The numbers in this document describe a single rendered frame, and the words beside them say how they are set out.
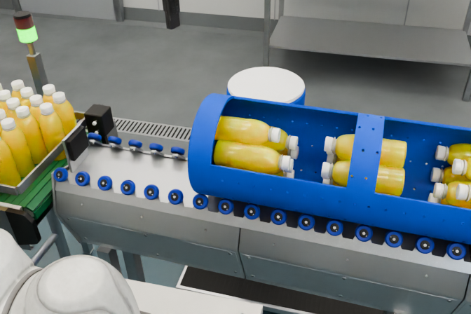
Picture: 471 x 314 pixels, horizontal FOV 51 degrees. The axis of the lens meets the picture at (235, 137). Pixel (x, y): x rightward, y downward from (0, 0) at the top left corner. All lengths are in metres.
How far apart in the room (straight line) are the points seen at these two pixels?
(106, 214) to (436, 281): 0.94
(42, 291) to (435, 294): 1.00
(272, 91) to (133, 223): 0.66
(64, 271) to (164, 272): 1.71
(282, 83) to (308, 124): 0.39
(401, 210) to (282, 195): 0.28
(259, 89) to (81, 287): 1.14
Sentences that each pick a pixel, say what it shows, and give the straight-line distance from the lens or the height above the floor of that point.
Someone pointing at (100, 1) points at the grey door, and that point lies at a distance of 5.22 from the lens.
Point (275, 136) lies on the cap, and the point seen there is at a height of 1.16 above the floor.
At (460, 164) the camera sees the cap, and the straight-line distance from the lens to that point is 1.33.
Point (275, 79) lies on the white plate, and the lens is 1.81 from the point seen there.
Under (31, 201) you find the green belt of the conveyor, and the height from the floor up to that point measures 0.90.
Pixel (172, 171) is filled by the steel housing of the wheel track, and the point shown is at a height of 0.93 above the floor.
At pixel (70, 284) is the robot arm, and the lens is 0.78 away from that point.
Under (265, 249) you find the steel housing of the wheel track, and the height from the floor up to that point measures 0.86.
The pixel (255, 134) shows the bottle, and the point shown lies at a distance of 1.28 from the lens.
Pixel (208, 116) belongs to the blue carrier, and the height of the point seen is 1.22.
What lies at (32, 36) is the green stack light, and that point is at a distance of 1.97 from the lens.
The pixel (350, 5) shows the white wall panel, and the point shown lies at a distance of 4.56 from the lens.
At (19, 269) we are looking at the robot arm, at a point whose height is 1.28.
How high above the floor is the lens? 1.91
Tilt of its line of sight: 36 degrees down
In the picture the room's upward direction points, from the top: 1 degrees counter-clockwise
